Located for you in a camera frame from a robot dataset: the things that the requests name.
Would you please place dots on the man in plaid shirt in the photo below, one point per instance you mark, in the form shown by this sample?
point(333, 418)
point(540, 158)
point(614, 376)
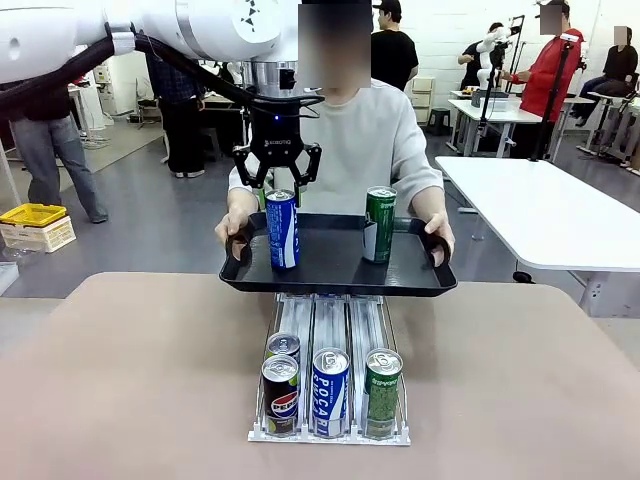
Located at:
point(182, 135)

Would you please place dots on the small black floor object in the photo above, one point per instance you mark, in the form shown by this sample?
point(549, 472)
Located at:
point(522, 276)

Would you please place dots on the man in black t-shirt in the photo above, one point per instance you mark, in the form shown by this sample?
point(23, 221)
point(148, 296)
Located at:
point(395, 50)

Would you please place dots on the person in grey sweatshirt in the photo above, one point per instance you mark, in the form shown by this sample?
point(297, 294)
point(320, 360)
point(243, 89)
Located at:
point(360, 140)

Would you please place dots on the cream plastic crate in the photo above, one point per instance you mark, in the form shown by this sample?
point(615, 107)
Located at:
point(42, 237)

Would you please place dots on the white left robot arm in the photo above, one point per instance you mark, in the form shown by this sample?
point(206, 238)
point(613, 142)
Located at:
point(210, 25)

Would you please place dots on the person in grey jeans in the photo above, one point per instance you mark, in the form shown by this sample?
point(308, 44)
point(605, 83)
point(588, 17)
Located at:
point(65, 150)

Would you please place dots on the person's right hand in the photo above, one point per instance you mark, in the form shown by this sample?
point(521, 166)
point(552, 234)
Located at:
point(230, 222)

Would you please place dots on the white clear can rack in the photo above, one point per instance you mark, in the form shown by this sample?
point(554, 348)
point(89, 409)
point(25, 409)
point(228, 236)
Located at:
point(330, 320)

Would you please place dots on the grey desk with equipment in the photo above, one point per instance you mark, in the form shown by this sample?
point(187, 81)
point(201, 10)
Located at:
point(615, 130)

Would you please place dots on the yellow plastic basket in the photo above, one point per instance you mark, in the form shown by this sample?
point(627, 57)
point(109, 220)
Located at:
point(32, 214)

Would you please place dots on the blue Pocari Sweat can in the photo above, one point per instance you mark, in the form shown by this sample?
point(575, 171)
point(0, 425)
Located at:
point(330, 400)
point(282, 230)

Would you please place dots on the black camera tripod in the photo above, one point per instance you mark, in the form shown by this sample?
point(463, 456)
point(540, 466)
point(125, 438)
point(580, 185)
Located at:
point(489, 105)

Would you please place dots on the person in red jacket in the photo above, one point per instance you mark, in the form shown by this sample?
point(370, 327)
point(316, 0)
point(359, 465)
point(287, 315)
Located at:
point(545, 80)

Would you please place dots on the white drawer unit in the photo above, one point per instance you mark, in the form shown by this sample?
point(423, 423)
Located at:
point(422, 100)

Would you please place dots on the green Chilsung cider can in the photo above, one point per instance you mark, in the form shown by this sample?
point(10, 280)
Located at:
point(382, 400)
point(380, 225)

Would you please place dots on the person's right forearm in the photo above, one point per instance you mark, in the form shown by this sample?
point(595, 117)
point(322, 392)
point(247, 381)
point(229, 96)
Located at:
point(242, 202)

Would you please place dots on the person in black by robot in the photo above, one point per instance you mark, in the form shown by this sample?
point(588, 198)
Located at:
point(472, 60)

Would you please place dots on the black Pepsi can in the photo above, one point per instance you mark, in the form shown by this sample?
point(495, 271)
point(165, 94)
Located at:
point(283, 344)
point(281, 400)

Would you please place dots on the black plastic stool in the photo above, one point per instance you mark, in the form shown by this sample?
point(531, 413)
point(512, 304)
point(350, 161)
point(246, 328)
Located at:
point(440, 120)

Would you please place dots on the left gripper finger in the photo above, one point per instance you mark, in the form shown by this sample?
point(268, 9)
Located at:
point(314, 160)
point(241, 162)

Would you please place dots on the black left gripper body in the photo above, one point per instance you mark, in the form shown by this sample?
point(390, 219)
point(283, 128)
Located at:
point(276, 135)

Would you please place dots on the large white table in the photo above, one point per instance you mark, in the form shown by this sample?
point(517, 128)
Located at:
point(540, 210)

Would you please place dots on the person's left hand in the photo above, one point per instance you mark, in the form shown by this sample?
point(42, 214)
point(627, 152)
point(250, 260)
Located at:
point(442, 227)

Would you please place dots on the grey work table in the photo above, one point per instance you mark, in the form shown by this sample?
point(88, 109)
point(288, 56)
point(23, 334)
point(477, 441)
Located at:
point(150, 102)

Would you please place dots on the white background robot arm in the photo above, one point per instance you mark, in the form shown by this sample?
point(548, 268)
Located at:
point(487, 50)

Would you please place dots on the black serving tray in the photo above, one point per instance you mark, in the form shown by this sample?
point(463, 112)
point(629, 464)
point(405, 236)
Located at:
point(330, 272)

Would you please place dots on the white work table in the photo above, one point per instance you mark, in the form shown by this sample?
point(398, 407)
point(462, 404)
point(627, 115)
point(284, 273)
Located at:
point(500, 110)

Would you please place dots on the black pole stand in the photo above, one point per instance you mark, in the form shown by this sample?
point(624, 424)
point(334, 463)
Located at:
point(556, 90)

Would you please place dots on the seated person in black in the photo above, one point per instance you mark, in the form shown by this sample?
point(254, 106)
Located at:
point(617, 65)

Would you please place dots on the person's left forearm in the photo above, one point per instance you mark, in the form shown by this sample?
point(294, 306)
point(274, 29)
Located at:
point(427, 202)

